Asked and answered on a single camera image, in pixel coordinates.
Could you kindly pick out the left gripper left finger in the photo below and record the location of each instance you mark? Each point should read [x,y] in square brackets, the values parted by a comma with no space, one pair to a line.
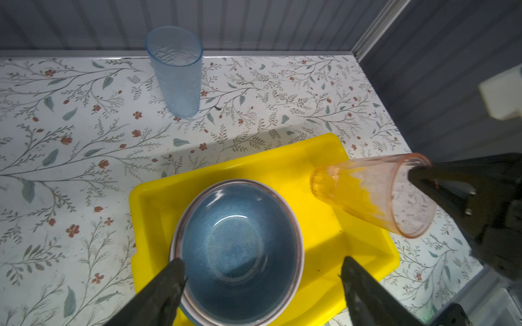
[157,303]

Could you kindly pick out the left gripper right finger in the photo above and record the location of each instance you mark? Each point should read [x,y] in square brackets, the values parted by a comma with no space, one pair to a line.
[368,302]

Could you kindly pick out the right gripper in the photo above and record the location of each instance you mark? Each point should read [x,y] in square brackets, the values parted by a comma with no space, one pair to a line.
[483,196]

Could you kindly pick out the yellow plastic bin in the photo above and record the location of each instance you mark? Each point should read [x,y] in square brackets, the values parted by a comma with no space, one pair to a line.
[329,235]

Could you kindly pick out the lilac purple bowl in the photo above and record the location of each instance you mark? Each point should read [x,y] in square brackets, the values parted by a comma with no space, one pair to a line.
[299,261]

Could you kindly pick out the dark blue bowl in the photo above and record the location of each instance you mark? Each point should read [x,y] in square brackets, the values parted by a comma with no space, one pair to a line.
[240,252]

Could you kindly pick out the pink plastic cup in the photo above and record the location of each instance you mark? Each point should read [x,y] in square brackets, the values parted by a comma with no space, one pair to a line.
[377,190]

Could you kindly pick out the floral table mat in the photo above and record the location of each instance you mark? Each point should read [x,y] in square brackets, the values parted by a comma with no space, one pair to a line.
[79,134]

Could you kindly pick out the grey blue plastic cup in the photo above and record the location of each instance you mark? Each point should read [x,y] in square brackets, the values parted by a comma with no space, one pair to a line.
[176,57]

